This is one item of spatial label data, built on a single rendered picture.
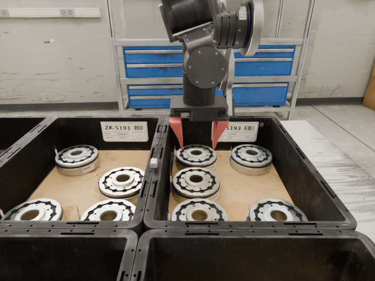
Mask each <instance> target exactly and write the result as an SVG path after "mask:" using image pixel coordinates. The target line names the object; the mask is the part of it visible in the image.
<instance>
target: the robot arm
mask: <svg viewBox="0 0 375 281"><path fill-rule="evenodd" d="M161 2H162V4H161V5H158V6H159V10H160V12H161V16H162V19H163V21H164V25H165V28H166V31H167V34H168V37H169V40H170V43H172V42H175V41H179V42H180V43H181V42H182V85H183V96H172V97H171V104H170V119H169V124H170V126H171V128H172V130H173V131H174V133H175V135H176V136H177V138H178V140H179V144H180V148H181V150H183V137H182V122H181V113H189V121H213V137H212V146H213V149H215V147H216V145H217V142H218V139H219V138H220V136H221V135H222V133H223V132H224V130H225V129H226V127H227V126H228V124H229V115H228V104H227V102H226V100H225V97H224V96H222V95H214V89H215V86H217V85H218V84H219V83H220V82H221V81H222V80H223V79H224V77H225V75H226V72H227V62H226V59H225V57H224V55H223V54H222V53H221V52H220V51H219V50H218V49H217V42H216V41H214V40H213V39H212V37H211V34H210V33H211V32H212V29H214V28H216V27H219V25H218V21H217V16H216V15H218V14H220V12H219V7H218V2H217V0H161ZM208 22H209V23H208ZM205 23H206V24H205ZM203 24H204V25H203ZM199 25H201V26H199ZM196 26H197V27H196ZM193 27H194V28H193ZM188 29H189V30H188ZM182 31H183V32H182ZM178 32H179V33H178ZM175 33H176V34H175ZM173 34H174V35H173Z"/></svg>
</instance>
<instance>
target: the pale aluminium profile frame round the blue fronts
mask: <svg viewBox="0 0 375 281"><path fill-rule="evenodd" d="M316 1H317V0H310V3H309V8H308V12H307V18H306V23H305V28H304V34H303V38H304V44H303V45H301V49H300V54H299V55H295V56H294V58H295V59H299V60H298V63H297V69H296V74H295V76H234V81H233V82H234V83H258V82H293V81H294V85H293V89H292V93H287V96H291V100H290V103H289V102H288V101H286V104H285V105H284V106H279V105H265V106H256V107H234V112H235V113H236V112H274V113H275V114H276V115H277V116H278V117H279V118H280V119H281V120H292V118H293V114H294V109H295V104H296V99H297V93H298V90H299V85H300V80H301V74H302V69H303V65H304V61H305V55H306V50H307V45H308V41H309V36H310V31H311V25H312V22H313V17H314V12H315V6H316ZM119 4H120V10H121V20H122V30H123V39H128V36H127V25H126V15H125V9H124V0H119ZM284 4H285V0H280V4H279V9H278V16H277V23H276V31H275V38H279V36H280V29H281V22H282V16H283V9H284ZM105 7H106V13H107V21H108V29H109V37H110V45H111V50H112V59H113V67H114V76H115V80H116V88H117V97H118V105H119V113H120V115H138V114H169V113H170V109H142V108H136V109H135V108H130V109H127V107H128V95H127V96H123V95H122V87H121V85H124V84H182V77H151V78H121V77H120V72H119V63H118V60H124V59H123V57H118V54H117V46H116V44H115V40H116V37H115V31H114V22H113V13H112V4H111V0H105ZM306 39H307V42H306ZM112 41H113V44H112ZM305 42H306V44H305ZM113 45H114V46H113ZM123 100H124V102H123ZM285 111H288V115H287V117H285V116H284V115H283V114H282V113H281V112H285Z"/></svg>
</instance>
